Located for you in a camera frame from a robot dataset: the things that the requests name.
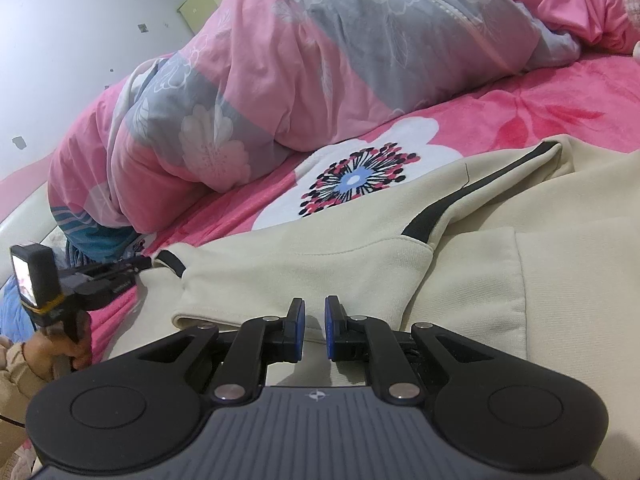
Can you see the pink floral bed sheet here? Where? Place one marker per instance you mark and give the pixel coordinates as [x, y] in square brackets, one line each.
[500, 105]

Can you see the cream pink bed headboard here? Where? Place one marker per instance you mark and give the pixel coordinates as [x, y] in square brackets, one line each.
[20, 225]

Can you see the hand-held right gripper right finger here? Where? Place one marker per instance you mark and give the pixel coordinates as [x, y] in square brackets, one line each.
[330, 332]

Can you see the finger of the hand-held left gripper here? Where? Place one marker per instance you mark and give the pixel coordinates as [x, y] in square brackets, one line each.
[136, 264]

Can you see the pink grey floral duvet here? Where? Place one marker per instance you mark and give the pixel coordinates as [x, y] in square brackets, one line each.
[300, 60]

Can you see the person's left hand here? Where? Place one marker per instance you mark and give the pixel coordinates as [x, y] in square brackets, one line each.
[55, 355]

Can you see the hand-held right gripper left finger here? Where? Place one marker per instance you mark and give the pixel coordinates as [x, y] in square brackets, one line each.
[298, 332]

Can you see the cream hoodie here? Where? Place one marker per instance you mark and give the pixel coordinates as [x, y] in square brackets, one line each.
[525, 220]

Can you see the blue cloth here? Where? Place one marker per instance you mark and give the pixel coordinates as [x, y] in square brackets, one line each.
[12, 310]

